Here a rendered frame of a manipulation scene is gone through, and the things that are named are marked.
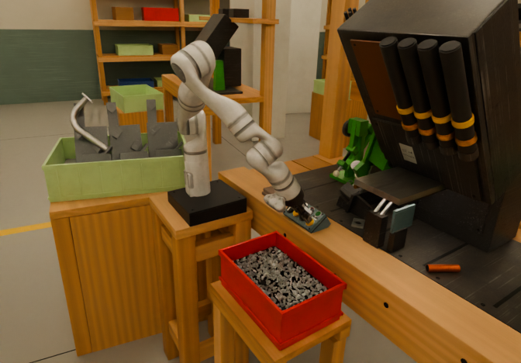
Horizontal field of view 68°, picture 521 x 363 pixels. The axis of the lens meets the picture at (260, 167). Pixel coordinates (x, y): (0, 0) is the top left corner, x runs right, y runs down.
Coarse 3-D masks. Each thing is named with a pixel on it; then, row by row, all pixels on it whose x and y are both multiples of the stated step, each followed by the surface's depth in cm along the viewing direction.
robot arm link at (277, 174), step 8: (248, 152) 107; (256, 152) 105; (248, 160) 106; (256, 160) 105; (264, 160) 106; (256, 168) 107; (264, 168) 107; (272, 168) 111; (280, 168) 111; (264, 176) 111; (272, 176) 109; (280, 176) 110; (288, 176) 112; (272, 184) 113; (280, 184) 112; (288, 184) 113
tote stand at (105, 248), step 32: (160, 192) 179; (64, 224) 164; (96, 224) 169; (128, 224) 175; (64, 256) 168; (96, 256) 174; (128, 256) 181; (64, 288) 173; (96, 288) 180; (128, 288) 186; (96, 320) 185; (128, 320) 193; (160, 320) 201
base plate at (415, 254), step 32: (320, 192) 158; (416, 224) 135; (416, 256) 117; (448, 256) 117; (480, 256) 118; (512, 256) 118; (448, 288) 103; (480, 288) 104; (512, 288) 104; (512, 320) 93
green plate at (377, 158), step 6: (372, 138) 127; (372, 144) 128; (378, 144) 127; (366, 150) 130; (372, 150) 129; (378, 150) 127; (366, 156) 130; (372, 156) 130; (378, 156) 128; (384, 156) 126; (366, 162) 132; (372, 162) 130; (378, 162) 128; (384, 162) 126; (384, 168) 127
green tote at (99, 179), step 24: (72, 144) 200; (144, 144) 210; (48, 168) 162; (72, 168) 165; (96, 168) 168; (120, 168) 170; (144, 168) 174; (168, 168) 177; (48, 192) 166; (72, 192) 168; (96, 192) 171; (120, 192) 174; (144, 192) 178
